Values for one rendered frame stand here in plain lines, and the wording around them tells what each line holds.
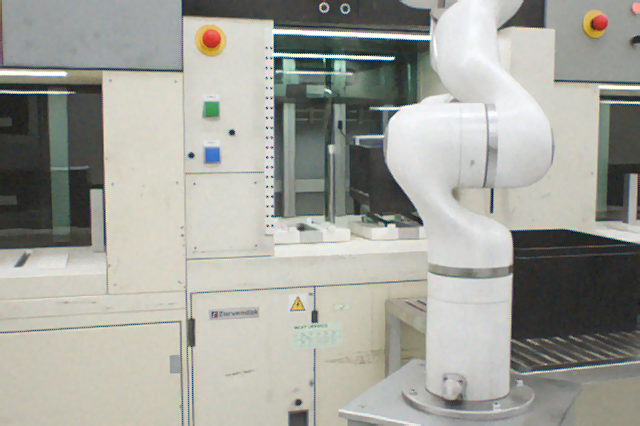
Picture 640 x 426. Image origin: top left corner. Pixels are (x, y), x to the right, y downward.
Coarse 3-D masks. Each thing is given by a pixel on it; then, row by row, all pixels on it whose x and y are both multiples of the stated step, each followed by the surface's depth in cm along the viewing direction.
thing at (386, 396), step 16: (400, 368) 123; (416, 368) 123; (384, 384) 115; (400, 384) 115; (528, 384) 114; (544, 384) 114; (560, 384) 115; (576, 384) 114; (352, 400) 107; (368, 400) 108; (384, 400) 107; (400, 400) 107; (544, 400) 107; (560, 400) 107; (352, 416) 103; (368, 416) 102; (384, 416) 101; (400, 416) 101; (416, 416) 101; (432, 416) 101; (512, 416) 101; (528, 416) 101; (544, 416) 101; (560, 416) 101
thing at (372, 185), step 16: (352, 144) 207; (352, 160) 212; (368, 160) 197; (384, 160) 197; (352, 176) 213; (368, 176) 197; (384, 176) 198; (352, 192) 214; (368, 192) 198; (384, 192) 198; (400, 192) 199; (368, 208) 211; (384, 208) 199; (400, 208) 200; (416, 208) 201; (384, 224) 202
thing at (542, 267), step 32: (544, 256) 140; (576, 256) 141; (608, 256) 143; (512, 288) 140; (544, 288) 140; (576, 288) 142; (608, 288) 144; (512, 320) 140; (544, 320) 141; (576, 320) 143; (608, 320) 145
